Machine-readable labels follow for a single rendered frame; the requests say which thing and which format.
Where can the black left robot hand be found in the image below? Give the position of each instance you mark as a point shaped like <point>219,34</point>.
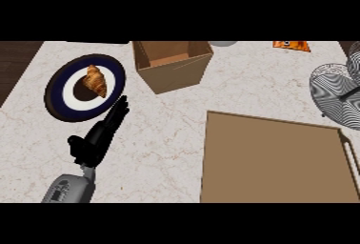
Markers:
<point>96,136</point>

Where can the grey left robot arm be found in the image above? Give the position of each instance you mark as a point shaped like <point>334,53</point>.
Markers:
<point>68,189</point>

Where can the brown wooden tray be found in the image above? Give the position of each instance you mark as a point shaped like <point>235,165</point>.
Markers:
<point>276,158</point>

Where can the dark blue and white plate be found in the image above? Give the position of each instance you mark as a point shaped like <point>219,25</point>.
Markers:
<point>70,95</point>

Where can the golden brown croissant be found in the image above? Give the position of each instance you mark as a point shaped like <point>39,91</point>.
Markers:
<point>96,81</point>

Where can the open brown cardboard box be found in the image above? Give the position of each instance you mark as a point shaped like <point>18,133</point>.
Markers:
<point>171,65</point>

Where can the grey round bowl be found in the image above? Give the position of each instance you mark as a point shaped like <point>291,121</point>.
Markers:
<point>223,43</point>

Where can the orange snack packet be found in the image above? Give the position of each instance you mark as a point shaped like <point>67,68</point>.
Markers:
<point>292,45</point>

